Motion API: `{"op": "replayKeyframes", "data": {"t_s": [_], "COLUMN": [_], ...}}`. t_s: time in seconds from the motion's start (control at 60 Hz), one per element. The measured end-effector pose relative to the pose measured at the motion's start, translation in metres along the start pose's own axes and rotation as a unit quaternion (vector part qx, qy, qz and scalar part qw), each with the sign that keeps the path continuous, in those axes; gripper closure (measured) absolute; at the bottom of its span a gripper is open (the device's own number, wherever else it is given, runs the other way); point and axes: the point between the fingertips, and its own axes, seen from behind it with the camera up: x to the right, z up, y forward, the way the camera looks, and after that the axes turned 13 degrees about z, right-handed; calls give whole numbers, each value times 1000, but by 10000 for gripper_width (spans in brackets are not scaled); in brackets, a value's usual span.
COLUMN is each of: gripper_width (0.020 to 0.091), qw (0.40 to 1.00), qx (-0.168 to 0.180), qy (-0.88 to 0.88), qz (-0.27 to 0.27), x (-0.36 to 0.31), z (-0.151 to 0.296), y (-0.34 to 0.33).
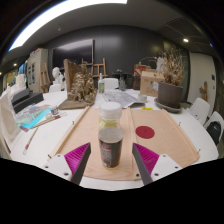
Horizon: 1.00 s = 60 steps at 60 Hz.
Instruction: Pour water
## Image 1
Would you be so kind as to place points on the wooden figure sculpture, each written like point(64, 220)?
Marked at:
point(203, 91)

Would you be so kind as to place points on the dried plant in grey pot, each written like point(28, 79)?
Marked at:
point(170, 95)

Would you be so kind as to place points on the white glue bottle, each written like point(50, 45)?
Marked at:
point(101, 85)

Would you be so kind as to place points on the yellow paper slip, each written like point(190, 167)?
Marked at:
point(147, 108)

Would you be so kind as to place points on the white cabinet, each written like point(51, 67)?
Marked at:
point(36, 70)

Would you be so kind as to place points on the white plaster statue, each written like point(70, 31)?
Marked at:
point(160, 64)

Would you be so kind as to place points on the wooden easel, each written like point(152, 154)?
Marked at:
point(44, 78)
point(98, 68)

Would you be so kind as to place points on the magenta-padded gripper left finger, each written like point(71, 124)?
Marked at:
point(77, 158)

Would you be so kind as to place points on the colourful picture book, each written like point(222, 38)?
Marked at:
point(31, 116)

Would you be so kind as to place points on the flat round red coaster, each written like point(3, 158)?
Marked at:
point(145, 132)

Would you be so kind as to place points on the small white cup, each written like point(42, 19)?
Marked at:
point(142, 98)

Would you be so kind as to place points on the white plastic chair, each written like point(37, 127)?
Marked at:
point(55, 88)
point(200, 108)
point(111, 83)
point(216, 116)

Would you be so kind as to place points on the small paint jar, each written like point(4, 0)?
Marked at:
point(54, 111)

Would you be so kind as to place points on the cardboard box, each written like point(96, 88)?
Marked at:
point(150, 85)

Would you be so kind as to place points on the thin pencil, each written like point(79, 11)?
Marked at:
point(30, 141)

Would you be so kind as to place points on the white canvas panel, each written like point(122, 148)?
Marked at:
point(8, 121)

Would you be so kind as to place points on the light wooden drawing board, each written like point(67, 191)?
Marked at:
point(166, 140)

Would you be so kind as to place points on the brown carved relief sculpture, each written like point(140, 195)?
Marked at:
point(81, 88)

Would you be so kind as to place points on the clear bottle with dark label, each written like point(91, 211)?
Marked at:
point(110, 150)

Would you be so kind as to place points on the black backpack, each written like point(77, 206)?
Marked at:
point(215, 131)

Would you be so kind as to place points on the grey plant saucer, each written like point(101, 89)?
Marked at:
point(166, 108)

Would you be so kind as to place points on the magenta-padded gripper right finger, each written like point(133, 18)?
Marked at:
point(146, 159)

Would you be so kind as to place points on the black wall screen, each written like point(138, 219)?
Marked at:
point(73, 53)

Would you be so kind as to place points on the black flat boxes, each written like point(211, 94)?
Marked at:
point(26, 100)

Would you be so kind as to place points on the ceiling strip light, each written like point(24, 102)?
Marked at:
point(60, 10)

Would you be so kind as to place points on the white plaster bust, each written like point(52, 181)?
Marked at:
point(57, 76)

